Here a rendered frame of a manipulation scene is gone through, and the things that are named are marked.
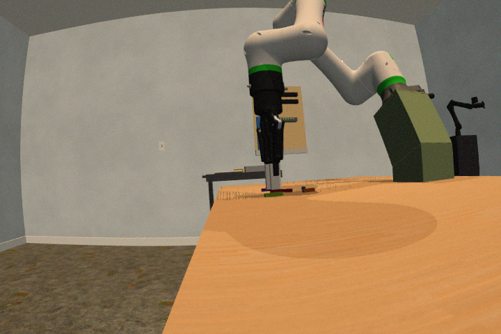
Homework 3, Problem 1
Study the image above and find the lime green rectangular bar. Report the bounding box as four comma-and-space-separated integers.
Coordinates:
264, 192, 283, 198

